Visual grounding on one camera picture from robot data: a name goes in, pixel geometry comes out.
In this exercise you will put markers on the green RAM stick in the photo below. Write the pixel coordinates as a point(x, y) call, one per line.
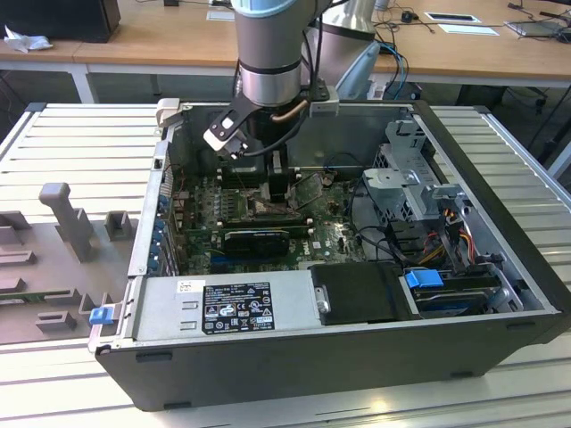
point(35, 296)

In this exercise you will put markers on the small black device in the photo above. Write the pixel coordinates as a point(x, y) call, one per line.
point(171, 3)

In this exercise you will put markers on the white framed desk hatch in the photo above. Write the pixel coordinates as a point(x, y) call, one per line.
point(452, 17)

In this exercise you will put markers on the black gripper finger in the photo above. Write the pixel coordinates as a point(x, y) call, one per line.
point(277, 185)

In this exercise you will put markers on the pale blue sheet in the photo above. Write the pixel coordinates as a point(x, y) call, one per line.
point(220, 14)
point(468, 30)

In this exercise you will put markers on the green motherboard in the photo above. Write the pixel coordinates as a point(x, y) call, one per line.
point(330, 232)

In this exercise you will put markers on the black open PC case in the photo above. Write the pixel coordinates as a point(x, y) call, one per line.
point(312, 370)

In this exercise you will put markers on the grey parts rack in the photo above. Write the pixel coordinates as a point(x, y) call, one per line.
point(44, 249)

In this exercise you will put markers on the black power supply label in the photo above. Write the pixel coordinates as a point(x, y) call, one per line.
point(238, 307)

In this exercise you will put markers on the blue case latch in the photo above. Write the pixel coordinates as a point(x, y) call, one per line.
point(100, 315)

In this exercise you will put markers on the black cylindrical component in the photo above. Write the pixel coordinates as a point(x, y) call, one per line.
point(207, 161)

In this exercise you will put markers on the round coin cell battery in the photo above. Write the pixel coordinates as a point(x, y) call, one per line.
point(329, 179)

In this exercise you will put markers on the silver metal drive cage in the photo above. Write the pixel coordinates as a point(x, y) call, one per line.
point(392, 187)

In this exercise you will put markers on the blue expansion card retainer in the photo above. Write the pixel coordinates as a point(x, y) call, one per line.
point(159, 228)

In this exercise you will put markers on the grey power supply unit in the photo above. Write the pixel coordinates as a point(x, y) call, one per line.
point(156, 307)

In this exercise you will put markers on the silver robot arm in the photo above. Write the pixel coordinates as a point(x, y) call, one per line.
point(267, 44)

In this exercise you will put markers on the black plastic cover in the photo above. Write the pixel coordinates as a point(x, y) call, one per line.
point(357, 292)

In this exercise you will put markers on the grey tablet device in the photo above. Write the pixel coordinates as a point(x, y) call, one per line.
point(535, 29)

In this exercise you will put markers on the crumpled white paper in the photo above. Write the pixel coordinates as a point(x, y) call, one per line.
point(27, 42)

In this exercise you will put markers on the small white box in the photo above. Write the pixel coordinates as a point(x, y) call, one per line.
point(377, 91)

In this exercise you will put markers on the copper coloured curved tube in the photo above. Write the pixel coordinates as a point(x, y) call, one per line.
point(290, 113)

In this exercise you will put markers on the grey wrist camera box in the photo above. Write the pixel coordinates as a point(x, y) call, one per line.
point(323, 108)

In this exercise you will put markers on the black CPU socket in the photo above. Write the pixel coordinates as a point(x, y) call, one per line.
point(250, 213)

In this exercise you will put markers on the pale blue teach pendant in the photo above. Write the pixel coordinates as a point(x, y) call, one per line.
point(359, 71)

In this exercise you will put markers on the light grey case latch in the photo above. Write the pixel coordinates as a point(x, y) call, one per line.
point(167, 109)

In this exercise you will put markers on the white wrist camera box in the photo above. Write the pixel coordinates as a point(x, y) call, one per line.
point(220, 140)

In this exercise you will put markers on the hard disk in blue carrier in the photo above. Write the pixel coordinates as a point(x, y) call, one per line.
point(421, 278)

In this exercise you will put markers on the small white sticker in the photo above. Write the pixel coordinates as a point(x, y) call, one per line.
point(191, 286)

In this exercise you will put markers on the black RAM slot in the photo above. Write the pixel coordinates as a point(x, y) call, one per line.
point(267, 224)
point(241, 183)
point(263, 217)
point(241, 175)

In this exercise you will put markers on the black computer box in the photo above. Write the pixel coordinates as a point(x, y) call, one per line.
point(58, 20)

